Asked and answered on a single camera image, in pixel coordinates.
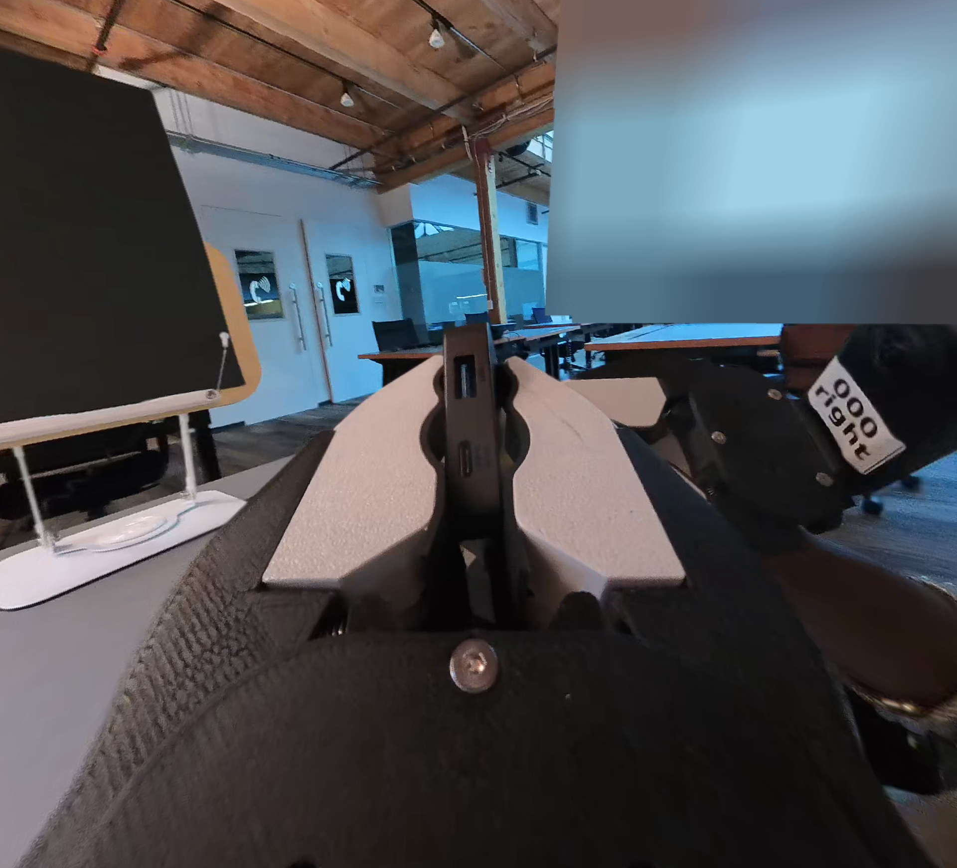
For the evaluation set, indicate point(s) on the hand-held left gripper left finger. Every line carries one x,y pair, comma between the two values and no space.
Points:
359,494

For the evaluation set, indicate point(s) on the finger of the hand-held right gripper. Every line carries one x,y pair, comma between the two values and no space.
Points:
620,401

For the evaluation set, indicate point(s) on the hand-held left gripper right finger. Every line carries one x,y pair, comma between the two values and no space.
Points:
590,502

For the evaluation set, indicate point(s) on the black adapter device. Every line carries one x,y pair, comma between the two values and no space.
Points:
471,427

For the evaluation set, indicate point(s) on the person's right hand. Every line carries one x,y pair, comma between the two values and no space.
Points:
875,621

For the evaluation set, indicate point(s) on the long wooden office desk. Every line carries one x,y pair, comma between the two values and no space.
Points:
673,341
404,354

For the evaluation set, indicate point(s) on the door window with phone icon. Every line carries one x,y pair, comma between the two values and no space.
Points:
259,285
342,285

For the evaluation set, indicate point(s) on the black board with wooden rim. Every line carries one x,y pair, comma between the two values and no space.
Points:
90,247

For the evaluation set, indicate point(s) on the ceiling spot lamp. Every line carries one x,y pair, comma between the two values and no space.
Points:
346,97
436,37

